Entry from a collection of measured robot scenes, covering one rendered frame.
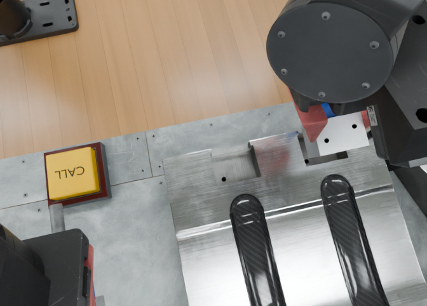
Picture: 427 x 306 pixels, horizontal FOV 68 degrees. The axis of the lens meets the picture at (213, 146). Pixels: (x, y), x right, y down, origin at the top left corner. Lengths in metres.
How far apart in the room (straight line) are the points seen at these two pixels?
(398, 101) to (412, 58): 0.03
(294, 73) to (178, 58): 0.38
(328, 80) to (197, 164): 0.24
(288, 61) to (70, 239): 0.18
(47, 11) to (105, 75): 0.15
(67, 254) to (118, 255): 0.23
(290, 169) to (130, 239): 0.23
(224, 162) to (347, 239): 0.17
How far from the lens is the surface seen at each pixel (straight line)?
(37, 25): 0.61
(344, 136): 0.35
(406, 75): 0.21
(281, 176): 0.38
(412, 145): 0.20
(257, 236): 0.38
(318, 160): 0.43
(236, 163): 0.40
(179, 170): 0.37
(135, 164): 0.48
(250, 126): 0.49
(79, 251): 0.24
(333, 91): 0.17
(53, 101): 0.55
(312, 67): 0.16
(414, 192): 0.54
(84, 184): 0.45
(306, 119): 0.27
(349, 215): 0.41
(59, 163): 0.47
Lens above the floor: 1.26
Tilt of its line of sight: 75 degrees down
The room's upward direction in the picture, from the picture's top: 6 degrees clockwise
